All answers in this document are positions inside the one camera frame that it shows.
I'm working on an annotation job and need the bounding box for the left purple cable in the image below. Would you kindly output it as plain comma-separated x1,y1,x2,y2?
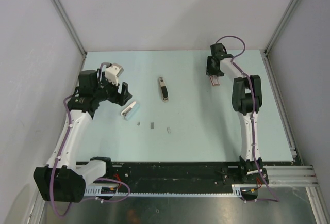
48,62,131,217

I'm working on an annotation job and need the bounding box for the right aluminium frame post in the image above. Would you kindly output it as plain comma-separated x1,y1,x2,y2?
263,0,313,54

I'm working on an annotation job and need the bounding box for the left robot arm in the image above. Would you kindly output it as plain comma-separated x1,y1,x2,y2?
33,63,132,203

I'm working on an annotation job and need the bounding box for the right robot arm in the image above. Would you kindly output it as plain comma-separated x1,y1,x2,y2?
206,43,268,184

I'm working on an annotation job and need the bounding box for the light blue white stapler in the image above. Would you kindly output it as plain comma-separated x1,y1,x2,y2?
121,101,140,121

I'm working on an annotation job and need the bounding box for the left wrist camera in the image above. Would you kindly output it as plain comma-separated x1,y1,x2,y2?
105,63,124,86

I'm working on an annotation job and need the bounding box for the right aluminium rail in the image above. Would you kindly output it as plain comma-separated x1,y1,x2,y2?
265,166,318,187

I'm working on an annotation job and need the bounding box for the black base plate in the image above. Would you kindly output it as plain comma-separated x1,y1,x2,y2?
74,161,269,195

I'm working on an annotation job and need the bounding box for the beige black stapler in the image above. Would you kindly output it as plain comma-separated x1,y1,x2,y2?
158,77,169,103

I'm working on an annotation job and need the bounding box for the left aluminium frame post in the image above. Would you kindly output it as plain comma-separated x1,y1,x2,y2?
38,0,87,57

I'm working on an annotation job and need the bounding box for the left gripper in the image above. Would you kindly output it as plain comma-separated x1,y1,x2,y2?
93,72,131,106

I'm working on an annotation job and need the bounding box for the aluminium frame post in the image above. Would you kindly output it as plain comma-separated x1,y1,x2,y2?
38,0,87,57
263,0,313,54

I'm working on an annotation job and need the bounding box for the slotted cable duct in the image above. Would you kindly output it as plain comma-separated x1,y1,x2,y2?
84,184,257,199

